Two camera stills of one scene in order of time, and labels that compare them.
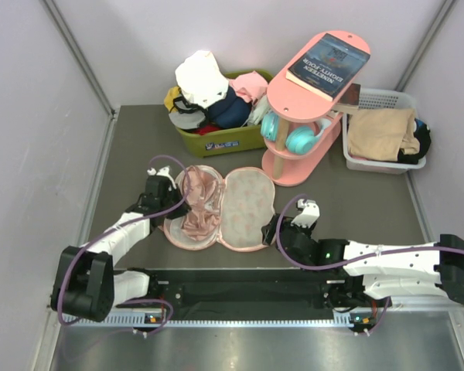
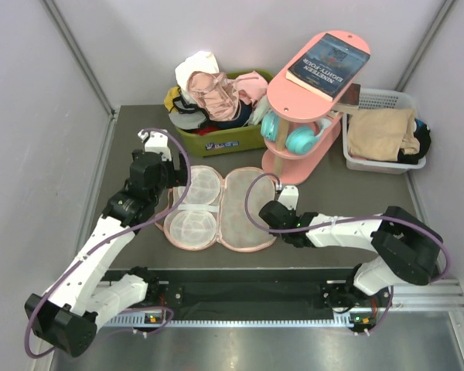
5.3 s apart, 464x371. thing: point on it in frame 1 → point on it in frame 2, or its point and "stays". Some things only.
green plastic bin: (245, 138) stays
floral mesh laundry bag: (247, 199) stays
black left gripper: (176, 192) → (179, 178)
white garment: (199, 77) stays
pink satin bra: (203, 221) → (216, 93)
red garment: (205, 130) stays
